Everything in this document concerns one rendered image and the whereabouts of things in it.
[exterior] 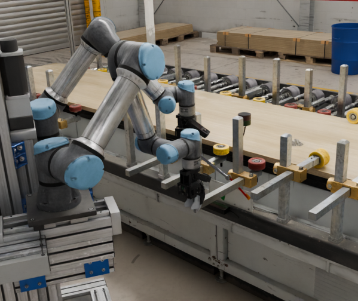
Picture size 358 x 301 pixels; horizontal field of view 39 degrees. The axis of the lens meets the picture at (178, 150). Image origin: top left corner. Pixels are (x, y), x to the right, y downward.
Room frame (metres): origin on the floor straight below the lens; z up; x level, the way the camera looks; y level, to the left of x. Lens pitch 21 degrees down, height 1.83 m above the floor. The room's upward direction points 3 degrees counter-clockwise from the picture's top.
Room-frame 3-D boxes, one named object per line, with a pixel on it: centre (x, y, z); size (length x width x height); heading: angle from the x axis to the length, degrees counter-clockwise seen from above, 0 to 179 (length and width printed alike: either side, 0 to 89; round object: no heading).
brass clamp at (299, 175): (1.95, -0.46, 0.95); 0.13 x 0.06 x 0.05; 45
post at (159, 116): (2.49, 0.09, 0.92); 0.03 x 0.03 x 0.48; 45
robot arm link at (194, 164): (1.86, -0.05, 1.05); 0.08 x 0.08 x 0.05
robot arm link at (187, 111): (2.23, -0.05, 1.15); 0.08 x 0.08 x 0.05
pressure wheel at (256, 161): (2.18, -0.36, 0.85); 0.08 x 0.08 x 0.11
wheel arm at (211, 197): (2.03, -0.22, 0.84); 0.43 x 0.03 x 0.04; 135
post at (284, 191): (1.97, -0.45, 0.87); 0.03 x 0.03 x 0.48; 45
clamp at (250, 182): (2.13, -0.29, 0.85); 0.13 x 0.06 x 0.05; 45
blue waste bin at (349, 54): (7.61, -2.64, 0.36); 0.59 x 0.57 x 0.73; 137
